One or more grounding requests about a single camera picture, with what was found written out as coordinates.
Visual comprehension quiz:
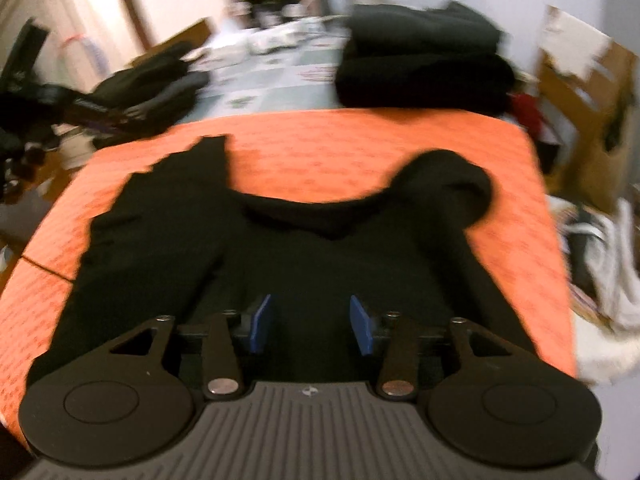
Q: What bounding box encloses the orange flower-print mat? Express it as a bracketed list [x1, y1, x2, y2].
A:
[0, 107, 578, 448]

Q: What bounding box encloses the black sweater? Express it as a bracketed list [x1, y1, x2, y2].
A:
[27, 134, 538, 386]

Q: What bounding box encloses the red cloth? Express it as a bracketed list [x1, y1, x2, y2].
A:
[512, 92, 549, 137]

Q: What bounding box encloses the wooden chair with white cloth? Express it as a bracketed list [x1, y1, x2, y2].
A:
[532, 5, 640, 213]

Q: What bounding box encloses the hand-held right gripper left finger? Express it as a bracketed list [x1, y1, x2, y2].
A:
[107, 294, 273, 402]

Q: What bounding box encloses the white cloth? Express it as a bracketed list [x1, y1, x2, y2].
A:
[540, 7, 613, 83]

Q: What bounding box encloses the wooden door frame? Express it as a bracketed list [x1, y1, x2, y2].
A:
[107, 0, 157, 51]

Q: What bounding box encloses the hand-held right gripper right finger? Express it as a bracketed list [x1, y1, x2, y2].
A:
[349, 294, 522, 402]

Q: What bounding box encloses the pile of white clothes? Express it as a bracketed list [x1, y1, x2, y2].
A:
[550, 195, 640, 386]

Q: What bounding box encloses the stack of folded dark clothes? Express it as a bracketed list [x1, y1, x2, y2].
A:
[92, 42, 211, 133]

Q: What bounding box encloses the patterned tablecloth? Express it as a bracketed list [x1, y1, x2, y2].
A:
[187, 17, 353, 126]

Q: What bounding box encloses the pile of black clothes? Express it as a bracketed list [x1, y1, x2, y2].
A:
[334, 1, 517, 111]

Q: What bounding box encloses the colourful hoop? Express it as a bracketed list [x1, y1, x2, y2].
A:
[59, 32, 112, 78]

